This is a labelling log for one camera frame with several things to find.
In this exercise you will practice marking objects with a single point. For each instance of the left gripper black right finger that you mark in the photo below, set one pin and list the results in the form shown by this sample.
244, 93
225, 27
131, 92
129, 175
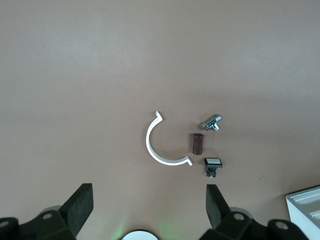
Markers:
225, 225

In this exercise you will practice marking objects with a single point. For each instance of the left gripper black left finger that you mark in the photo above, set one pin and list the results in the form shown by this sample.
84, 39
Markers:
50, 225

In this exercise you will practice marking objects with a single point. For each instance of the black pushbutton white square cap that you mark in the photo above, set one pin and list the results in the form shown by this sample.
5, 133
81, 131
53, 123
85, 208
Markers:
213, 162

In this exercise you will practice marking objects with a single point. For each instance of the dark brown cylinder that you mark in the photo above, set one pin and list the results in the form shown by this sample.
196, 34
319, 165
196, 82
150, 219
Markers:
197, 144

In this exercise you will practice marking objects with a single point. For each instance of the chrome metal tee fitting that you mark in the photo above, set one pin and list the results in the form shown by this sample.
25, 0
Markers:
211, 122

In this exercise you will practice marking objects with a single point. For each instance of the brown table cover sheet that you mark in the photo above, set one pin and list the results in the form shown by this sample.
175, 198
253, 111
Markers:
100, 75

